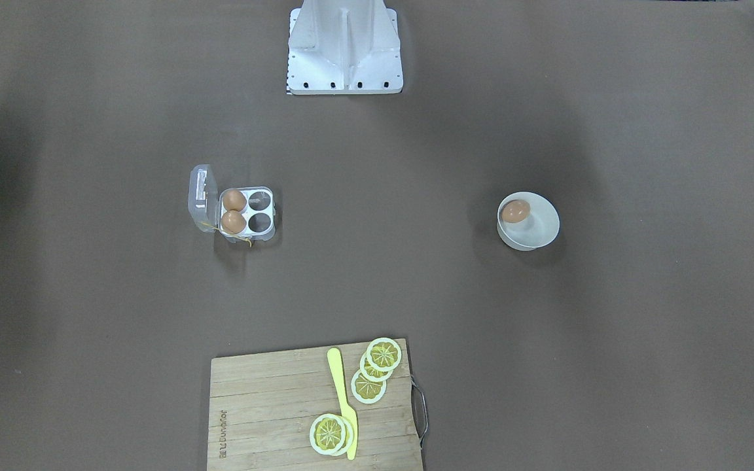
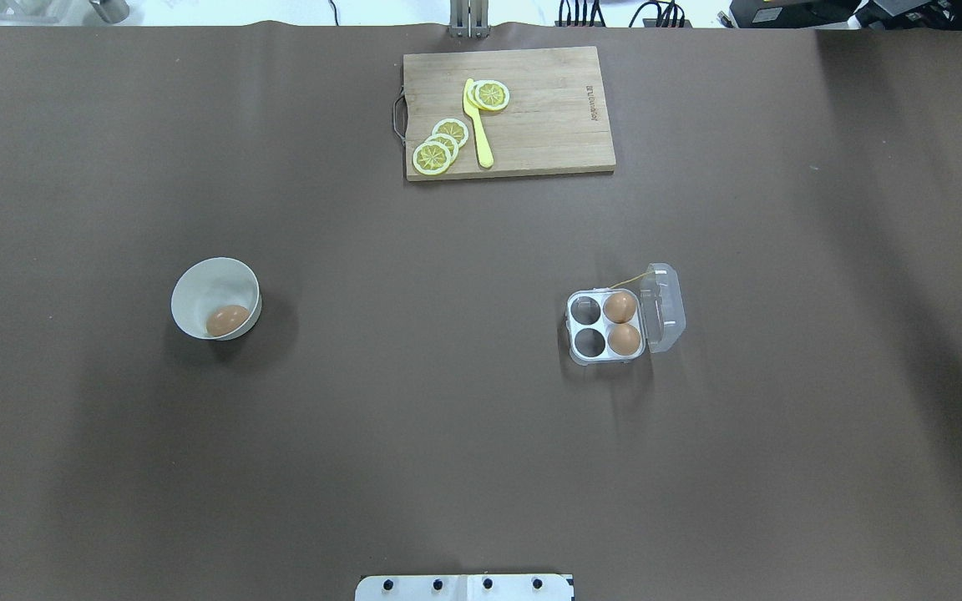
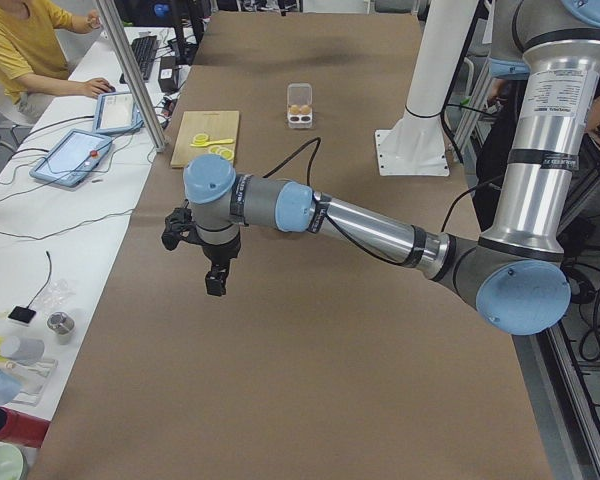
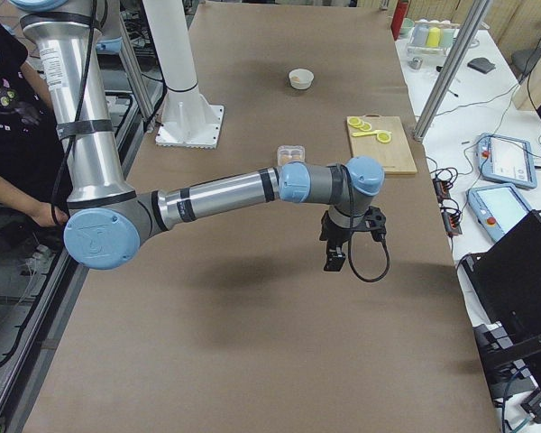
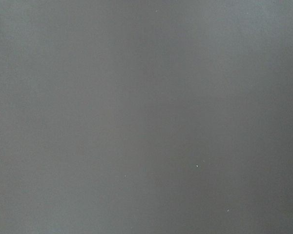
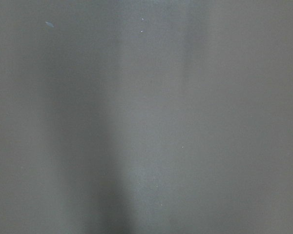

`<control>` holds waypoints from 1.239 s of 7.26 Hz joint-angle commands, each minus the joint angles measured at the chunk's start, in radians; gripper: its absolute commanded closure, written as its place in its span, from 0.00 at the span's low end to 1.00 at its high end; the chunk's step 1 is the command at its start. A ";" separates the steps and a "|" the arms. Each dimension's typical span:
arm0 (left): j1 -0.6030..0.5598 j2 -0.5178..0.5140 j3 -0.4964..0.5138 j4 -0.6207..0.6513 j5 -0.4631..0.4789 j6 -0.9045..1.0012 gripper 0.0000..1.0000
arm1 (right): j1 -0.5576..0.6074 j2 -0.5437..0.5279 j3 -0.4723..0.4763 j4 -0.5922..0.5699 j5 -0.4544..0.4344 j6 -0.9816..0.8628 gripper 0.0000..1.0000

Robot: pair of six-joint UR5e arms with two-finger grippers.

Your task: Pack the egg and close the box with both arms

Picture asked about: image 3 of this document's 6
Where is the small metal cup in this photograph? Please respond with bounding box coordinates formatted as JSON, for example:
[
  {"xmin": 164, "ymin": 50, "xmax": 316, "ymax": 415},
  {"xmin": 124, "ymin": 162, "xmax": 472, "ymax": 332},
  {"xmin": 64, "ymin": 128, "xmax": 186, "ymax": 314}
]
[{"xmin": 47, "ymin": 311, "xmax": 76, "ymax": 345}]

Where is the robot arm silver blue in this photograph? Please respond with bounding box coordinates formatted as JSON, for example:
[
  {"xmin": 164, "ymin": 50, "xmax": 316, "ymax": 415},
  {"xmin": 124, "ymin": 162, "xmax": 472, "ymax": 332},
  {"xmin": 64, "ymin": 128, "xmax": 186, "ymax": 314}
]
[{"xmin": 183, "ymin": 1, "xmax": 600, "ymax": 335}]

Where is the lemon slice single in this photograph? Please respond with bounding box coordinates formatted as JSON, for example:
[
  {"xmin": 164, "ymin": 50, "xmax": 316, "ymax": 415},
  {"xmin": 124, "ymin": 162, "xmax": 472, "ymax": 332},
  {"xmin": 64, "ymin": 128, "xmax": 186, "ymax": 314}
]
[{"xmin": 191, "ymin": 133, "xmax": 210, "ymax": 147}]

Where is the person in yellow shirt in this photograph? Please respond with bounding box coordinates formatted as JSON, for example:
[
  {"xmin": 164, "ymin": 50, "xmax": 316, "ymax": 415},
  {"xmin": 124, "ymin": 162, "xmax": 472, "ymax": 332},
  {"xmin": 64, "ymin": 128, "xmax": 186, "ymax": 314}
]
[{"xmin": 0, "ymin": 1, "xmax": 115, "ymax": 122}]

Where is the wooden cutting board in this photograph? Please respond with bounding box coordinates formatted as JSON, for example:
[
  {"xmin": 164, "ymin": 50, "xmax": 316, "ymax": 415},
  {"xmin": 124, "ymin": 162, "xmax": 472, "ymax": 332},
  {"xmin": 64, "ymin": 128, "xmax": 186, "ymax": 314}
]
[{"xmin": 170, "ymin": 110, "xmax": 240, "ymax": 168}]

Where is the blue teach pendant near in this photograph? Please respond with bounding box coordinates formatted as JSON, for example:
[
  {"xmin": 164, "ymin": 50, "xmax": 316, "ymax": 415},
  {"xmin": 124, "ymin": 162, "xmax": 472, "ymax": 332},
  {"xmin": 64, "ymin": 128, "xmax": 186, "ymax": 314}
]
[{"xmin": 29, "ymin": 129, "xmax": 113, "ymax": 188}]

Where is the pale green bowl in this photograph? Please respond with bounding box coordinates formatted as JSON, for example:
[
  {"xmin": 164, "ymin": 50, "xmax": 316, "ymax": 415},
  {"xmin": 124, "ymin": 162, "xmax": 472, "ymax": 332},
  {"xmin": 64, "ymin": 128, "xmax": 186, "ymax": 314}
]
[{"xmin": 0, "ymin": 445, "xmax": 28, "ymax": 480}]

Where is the aluminium frame post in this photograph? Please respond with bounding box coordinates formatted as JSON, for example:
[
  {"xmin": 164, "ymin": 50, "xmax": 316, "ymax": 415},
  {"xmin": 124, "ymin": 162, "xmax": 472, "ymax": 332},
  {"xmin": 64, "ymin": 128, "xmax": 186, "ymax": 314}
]
[{"xmin": 95, "ymin": 0, "xmax": 167, "ymax": 153}]

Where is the yellow plastic knife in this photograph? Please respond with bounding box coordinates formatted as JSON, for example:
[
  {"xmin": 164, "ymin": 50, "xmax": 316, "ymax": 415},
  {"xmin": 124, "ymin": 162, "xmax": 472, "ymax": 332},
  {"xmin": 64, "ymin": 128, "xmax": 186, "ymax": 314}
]
[{"xmin": 190, "ymin": 138, "xmax": 234, "ymax": 148}]

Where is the black square pad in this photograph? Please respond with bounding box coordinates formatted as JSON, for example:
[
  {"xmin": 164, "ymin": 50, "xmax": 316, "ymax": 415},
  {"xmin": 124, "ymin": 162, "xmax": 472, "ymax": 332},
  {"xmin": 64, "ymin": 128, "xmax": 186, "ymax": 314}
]
[{"xmin": 7, "ymin": 305, "xmax": 37, "ymax": 325}]

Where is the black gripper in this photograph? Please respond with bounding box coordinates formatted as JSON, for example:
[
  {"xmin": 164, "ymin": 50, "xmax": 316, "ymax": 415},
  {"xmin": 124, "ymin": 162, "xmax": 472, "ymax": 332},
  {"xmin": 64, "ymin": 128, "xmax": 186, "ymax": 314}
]
[{"xmin": 202, "ymin": 237, "xmax": 241, "ymax": 296}]

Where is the grey cup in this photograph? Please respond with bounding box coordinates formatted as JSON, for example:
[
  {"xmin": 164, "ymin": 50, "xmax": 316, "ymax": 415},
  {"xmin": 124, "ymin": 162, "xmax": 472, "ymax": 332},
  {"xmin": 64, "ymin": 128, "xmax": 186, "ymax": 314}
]
[{"xmin": 0, "ymin": 336, "xmax": 45, "ymax": 365}]

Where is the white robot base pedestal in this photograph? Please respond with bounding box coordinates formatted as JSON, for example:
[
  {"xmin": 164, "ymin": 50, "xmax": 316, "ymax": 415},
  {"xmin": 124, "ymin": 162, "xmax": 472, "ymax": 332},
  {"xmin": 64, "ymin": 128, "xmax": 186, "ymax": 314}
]
[{"xmin": 375, "ymin": 0, "xmax": 478, "ymax": 177}]

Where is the blue teach pendant far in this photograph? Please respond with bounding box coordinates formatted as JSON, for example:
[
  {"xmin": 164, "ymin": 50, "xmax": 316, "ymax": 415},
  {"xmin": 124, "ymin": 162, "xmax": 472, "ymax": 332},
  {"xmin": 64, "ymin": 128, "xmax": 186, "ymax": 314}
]
[{"xmin": 93, "ymin": 92, "xmax": 143, "ymax": 134}]

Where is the red cylinder cup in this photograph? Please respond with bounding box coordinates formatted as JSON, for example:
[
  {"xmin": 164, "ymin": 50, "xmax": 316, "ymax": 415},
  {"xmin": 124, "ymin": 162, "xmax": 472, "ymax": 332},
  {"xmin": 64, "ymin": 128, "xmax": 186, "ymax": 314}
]
[{"xmin": 0, "ymin": 407, "xmax": 50, "ymax": 448}]

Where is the black keyboard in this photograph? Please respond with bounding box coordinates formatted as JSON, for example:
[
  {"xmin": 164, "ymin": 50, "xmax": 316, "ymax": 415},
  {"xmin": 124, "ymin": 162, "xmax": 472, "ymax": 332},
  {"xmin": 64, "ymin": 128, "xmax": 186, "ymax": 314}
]
[{"xmin": 131, "ymin": 35, "xmax": 159, "ymax": 81}]

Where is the blue teach pendant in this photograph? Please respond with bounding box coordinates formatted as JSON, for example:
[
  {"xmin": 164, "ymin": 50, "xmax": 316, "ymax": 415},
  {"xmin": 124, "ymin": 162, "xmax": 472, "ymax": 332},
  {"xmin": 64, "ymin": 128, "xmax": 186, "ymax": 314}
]
[
  {"xmin": 29, "ymin": 129, "xmax": 113, "ymax": 188},
  {"xmin": 93, "ymin": 92, "xmax": 143, "ymax": 134}
]

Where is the clear plastic egg box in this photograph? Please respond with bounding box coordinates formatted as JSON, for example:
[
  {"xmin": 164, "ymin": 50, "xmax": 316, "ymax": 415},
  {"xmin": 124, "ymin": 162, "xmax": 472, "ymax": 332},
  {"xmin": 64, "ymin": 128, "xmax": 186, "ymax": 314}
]
[{"xmin": 286, "ymin": 82, "xmax": 313, "ymax": 129}]

